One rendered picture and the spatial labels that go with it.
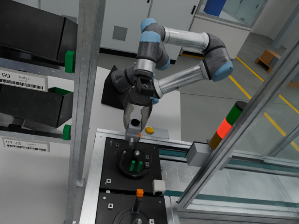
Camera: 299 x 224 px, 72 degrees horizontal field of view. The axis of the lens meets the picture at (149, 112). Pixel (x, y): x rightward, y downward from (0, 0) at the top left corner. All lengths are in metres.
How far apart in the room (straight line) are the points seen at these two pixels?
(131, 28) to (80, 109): 3.40
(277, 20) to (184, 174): 10.82
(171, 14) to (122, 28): 0.87
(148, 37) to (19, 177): 0.71
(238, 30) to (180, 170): 4.47
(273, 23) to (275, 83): 10.98
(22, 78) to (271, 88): 0.47
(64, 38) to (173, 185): 0.74
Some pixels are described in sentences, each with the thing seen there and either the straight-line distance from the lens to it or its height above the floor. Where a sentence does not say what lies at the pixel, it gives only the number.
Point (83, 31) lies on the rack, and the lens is 0.32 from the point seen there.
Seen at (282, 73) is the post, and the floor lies 1.54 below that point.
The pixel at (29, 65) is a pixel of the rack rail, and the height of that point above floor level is 1.47.
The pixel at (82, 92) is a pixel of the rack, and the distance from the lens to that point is 0.37.
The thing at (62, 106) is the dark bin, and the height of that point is 1.35.
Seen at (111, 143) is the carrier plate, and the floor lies 0.97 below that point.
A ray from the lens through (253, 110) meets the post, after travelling 0.53.
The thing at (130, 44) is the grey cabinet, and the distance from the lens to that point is 3.85.
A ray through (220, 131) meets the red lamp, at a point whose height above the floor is 1.32.
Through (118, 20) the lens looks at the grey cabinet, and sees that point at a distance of 3.68.
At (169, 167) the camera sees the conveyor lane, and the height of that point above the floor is 0.92.
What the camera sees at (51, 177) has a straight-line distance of 0.94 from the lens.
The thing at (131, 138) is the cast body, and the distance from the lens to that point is 0.73.
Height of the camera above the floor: 1.66
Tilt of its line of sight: 37 degrees down
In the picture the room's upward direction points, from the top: 20 degrees clockwise
